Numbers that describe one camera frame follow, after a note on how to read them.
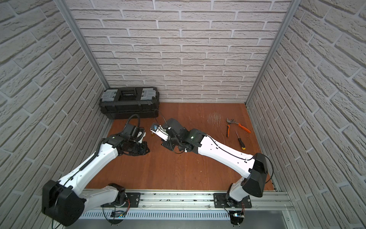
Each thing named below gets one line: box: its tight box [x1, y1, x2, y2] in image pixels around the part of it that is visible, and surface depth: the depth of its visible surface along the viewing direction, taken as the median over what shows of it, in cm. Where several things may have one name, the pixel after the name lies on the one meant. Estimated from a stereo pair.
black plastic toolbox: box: [99, 86, 160, 120], surface depth 101 cm
